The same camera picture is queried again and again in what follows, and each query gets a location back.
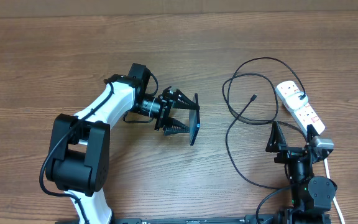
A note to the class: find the brown cardboard backdrop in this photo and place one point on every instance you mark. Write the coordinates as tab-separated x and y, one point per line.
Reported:
57	8

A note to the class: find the white USB charger adapter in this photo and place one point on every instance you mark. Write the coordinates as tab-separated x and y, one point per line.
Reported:
296	101

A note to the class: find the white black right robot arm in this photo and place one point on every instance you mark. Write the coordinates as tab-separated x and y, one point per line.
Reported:
311	195

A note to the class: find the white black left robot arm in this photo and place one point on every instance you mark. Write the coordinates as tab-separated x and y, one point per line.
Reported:
77	163

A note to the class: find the white power strip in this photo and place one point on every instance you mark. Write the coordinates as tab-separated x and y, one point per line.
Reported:
303	116

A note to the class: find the blue Samsung smartphone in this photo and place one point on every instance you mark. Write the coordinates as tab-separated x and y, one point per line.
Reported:
194	121

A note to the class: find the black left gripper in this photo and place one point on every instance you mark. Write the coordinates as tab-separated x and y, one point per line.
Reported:
164	109

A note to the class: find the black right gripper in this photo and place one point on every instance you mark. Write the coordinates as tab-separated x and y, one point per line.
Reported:
274	145

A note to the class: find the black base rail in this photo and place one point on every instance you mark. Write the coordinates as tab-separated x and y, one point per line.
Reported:
248	219

